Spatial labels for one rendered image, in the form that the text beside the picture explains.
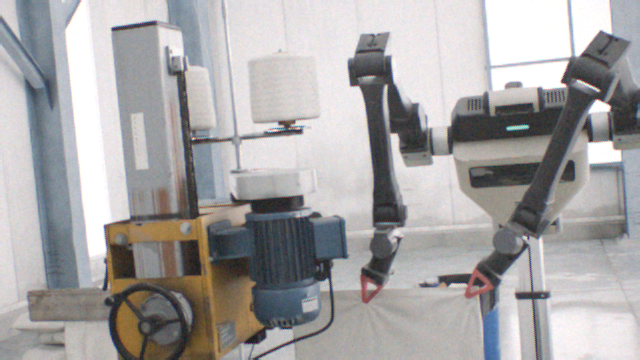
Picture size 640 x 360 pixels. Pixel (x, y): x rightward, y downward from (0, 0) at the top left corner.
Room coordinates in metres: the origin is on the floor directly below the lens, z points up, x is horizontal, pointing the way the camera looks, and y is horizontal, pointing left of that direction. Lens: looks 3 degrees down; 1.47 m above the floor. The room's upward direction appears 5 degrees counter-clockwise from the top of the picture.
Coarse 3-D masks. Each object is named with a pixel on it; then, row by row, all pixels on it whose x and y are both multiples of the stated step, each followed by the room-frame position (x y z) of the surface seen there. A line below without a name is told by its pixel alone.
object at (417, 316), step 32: (416, 288) 1.96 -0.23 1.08; (448, 288) 1.93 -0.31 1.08; (320, 320) 2.04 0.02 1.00; (352, 320) 2.02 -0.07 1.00; (384, 320) 1.99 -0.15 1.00; (416, 320) 1.95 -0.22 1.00; (448, 320) 1.93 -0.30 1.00; (480, 320) 1.91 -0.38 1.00; (320, 352) 2.05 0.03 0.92; (352, 352) 2.02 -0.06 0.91; (384, 352) 1.99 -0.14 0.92; (416, 352) 1.95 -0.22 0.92; (448, 352) 1.93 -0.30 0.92; (480, 352) 1.91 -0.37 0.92
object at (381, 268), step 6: (372, 258) 1.98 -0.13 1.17; (378, 258) 1.96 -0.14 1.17; (384, 258) 1.96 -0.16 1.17; (390, 258) 1.96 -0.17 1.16; (366, 264) 1.99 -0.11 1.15; (372, 264) 1.97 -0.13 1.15; (378, 264) 1.96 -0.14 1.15; (384, 264) 1.96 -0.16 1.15; (390, 264) 1.97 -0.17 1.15; (366, 270) 1.95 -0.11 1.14; (372, 270) 1.96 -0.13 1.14; (378, 270) 1.96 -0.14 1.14; (384, 270) 1.97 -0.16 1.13; (390, 270) 2.01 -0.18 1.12; (378, 276) 1.94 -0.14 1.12; (384, 276) 1.95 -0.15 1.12
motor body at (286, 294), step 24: (264, 216) 1.65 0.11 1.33; (288, 216) 1.65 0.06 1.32; (264, 240) 1.66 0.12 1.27; (288, 240) 1.66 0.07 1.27; (264, 264) 1.66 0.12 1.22; (288, 264) 1.65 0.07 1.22; (312, 264) 1.68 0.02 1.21; (264, 288) 1.67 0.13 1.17; (288, 288) 1.65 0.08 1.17; (312, 288) 1.67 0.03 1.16; (264, 312) 1.66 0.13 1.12; (288, 312) 1.64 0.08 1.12; (312, 312) 1.67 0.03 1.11
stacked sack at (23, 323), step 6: (18, 318) 4.67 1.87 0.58; (24, 318) 4.64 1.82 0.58; (18, 324) 4.63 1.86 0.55; (24, 324) 4.61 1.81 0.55; (30, 324) 4.60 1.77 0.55; (36, 324) 4.58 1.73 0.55; (42, 324) 4.57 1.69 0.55; (48, 324) 4.55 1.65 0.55; (54, 324) 4.54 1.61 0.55; (60, 324) 4.53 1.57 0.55; (24, 330) 4.62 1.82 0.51; (30, 330) 4.61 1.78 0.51; (36, 330) 4.59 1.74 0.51; (42, 330) 4.57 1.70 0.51; (48, 330) 4.56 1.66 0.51; (54, 330) 4.55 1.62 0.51; (60, 330) 4.54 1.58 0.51
